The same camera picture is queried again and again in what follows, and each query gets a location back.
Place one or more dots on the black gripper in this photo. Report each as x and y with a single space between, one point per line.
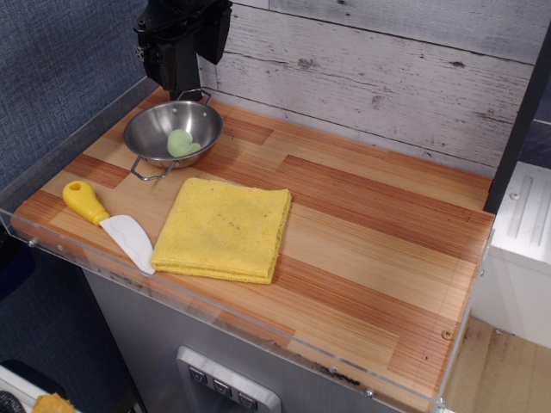
208 21

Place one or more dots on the right black frame post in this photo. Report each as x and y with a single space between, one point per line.
526 113

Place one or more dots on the yellow handled white toy knife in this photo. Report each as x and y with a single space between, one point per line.
127 233

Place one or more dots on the clear acrylic guard rail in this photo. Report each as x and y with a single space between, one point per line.
377 310

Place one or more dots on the folded yellow cloth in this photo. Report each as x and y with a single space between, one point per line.
223 231

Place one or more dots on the steel colander bowl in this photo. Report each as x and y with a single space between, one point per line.
146 135

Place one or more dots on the yellow object at bottom left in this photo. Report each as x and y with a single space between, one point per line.
52 403

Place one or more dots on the white ribbed shelf unit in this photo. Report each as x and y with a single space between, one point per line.
513 290

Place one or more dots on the silver button control panel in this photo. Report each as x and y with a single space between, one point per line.
224 382

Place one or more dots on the stainless steel toy cabinet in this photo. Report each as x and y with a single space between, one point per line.
148 330

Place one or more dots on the green toy vegetable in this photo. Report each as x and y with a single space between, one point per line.
180 143

